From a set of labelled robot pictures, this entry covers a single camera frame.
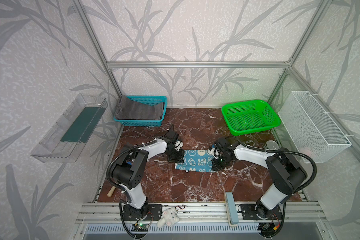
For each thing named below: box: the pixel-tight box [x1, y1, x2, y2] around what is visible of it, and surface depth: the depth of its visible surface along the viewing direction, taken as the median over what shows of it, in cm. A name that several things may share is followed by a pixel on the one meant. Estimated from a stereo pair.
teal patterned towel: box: [175, 149, 216, 173], surface depth 92 cm
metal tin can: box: [266, 140, 279, 150], surface depth 96 cm
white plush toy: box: [157, 207, 180, 228], surface depth 71 cm
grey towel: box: [114, 95, 164, 120], surface depth 113 cm
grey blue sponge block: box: [226, 191, 239, 225], surface depth 74 cm
